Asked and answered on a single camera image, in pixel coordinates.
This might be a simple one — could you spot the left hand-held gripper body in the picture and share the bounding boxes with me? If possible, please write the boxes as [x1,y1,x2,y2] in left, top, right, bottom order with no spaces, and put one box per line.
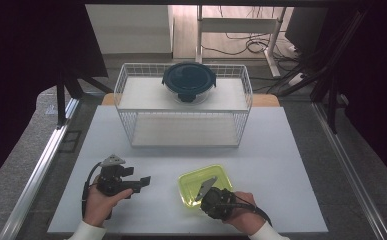
[95,154,143,198]

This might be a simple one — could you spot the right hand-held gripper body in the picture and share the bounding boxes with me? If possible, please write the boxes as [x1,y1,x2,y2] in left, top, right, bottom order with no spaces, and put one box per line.
[194,175,238,222]

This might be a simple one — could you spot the yellow-green rectangular container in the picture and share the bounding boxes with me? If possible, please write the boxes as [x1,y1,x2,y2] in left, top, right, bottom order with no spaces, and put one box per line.
[177,163,234,209]

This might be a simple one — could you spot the white wire shelf rack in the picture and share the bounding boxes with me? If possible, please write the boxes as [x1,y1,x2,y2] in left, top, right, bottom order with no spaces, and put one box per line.
[113,62,254,149]

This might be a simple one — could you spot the round container dark blue lid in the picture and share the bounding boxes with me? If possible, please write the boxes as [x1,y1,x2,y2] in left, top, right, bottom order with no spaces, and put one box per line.
[161,61,218,106]

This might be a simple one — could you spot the person's left hand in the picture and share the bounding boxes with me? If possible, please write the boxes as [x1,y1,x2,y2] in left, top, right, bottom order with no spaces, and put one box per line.
[82,175,134,228]

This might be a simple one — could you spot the person's right hand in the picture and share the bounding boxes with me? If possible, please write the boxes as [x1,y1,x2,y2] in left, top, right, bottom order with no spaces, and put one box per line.
[221,190,266,236]

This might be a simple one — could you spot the black metal stand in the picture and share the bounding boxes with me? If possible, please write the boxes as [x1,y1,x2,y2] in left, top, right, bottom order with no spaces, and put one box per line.
[277,9,369,135]
[55,71,115,130]

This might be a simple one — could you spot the wooden board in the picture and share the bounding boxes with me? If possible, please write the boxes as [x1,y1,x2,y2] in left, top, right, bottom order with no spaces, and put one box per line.
[100,92,281,108]

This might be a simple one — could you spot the white cabinet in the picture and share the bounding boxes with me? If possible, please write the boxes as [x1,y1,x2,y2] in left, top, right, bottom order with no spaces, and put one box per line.
[85,4,175,56]

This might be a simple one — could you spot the white power strip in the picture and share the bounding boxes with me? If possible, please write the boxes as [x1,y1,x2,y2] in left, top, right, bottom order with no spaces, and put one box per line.
[287,72,306,88]

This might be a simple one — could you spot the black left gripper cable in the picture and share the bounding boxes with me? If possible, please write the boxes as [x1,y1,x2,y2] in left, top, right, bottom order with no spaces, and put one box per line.
[81,161,103,220]

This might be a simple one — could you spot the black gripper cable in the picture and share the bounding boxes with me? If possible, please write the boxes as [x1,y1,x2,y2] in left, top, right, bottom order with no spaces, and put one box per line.
[81,161,103,220]
[231,192,273,228]

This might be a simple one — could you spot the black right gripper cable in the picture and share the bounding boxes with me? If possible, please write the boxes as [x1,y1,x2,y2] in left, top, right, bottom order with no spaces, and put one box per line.
[231,192,273,228]

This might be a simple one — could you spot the aluminium rail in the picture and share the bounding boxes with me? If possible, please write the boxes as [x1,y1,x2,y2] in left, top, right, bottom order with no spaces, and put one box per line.
[310,101,387,240]
[0,97,81,240]

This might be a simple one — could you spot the black floor cables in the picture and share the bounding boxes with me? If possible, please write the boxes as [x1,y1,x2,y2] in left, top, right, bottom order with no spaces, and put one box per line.
[200,5,310,94]

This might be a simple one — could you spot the white desk frame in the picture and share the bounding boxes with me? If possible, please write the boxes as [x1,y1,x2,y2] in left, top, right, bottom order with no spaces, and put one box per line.
[194,4,288,79]

